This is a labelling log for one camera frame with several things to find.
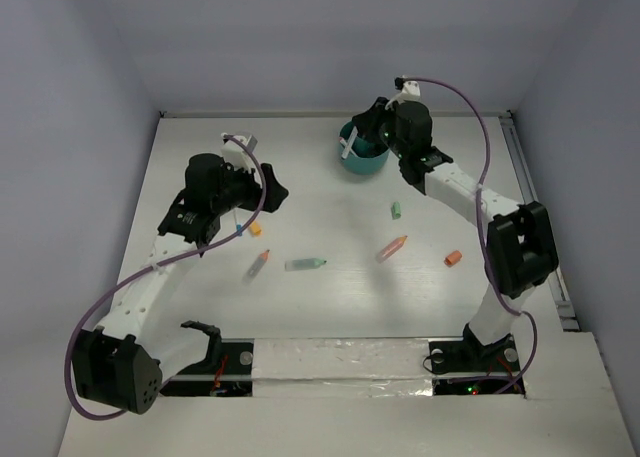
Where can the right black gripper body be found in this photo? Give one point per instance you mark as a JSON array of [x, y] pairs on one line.
[[386, 130]]

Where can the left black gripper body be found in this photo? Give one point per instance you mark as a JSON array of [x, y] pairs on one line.
[[239, 190]]

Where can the teal round pen holder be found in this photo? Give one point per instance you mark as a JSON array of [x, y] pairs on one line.
[[364, 158]]

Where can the pink white marker pen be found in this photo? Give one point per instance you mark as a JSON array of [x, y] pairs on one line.
[[348, 144]]

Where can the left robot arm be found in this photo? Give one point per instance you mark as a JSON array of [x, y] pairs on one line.
[[112, 358]]

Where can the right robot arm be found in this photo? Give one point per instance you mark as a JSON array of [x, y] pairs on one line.
[[516, 239]]

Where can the yellow orange eraser cap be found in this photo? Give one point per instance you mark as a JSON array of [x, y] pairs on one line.
[[255, 229]]

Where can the clear orange tip pencil case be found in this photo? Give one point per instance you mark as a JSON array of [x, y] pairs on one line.
[[256, 266]]

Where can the green pencil shaped case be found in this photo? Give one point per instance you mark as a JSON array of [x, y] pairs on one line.
[[304, 264]]

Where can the green eraser cap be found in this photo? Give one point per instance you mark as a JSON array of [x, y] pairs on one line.
[[396, 211]]

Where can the orange pencil shaped case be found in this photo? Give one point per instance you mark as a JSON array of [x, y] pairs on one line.
[[390, 249]]

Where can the orange eraser cap right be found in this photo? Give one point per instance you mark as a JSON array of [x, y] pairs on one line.
[[453, 258]]

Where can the white foil front board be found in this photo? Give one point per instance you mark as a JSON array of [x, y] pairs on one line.
[[340, 368]]

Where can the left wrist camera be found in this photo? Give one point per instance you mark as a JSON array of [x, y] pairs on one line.
[[233, 151]]

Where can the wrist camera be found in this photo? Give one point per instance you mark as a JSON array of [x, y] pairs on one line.
[[233, 151], [407, 91]]

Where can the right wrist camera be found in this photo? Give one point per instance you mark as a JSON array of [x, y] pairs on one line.
[[407, 91]]

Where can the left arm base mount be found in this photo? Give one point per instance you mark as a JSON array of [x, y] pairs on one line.
[[224, 371]]

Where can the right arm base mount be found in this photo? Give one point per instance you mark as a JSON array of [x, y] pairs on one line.
[[464, 366]]

